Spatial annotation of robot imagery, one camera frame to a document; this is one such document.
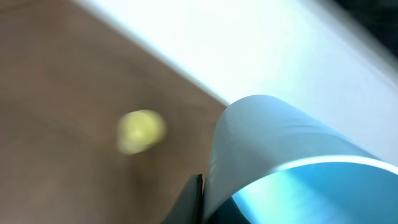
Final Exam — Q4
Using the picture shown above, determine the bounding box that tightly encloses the light blue cup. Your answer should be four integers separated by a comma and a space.
203, 95, 397, 223

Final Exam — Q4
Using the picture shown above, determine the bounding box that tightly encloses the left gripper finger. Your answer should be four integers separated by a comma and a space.
161, 174, 203, 224

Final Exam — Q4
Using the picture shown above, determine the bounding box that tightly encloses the yellow cup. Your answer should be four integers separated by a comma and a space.
116, 110, 167, 155

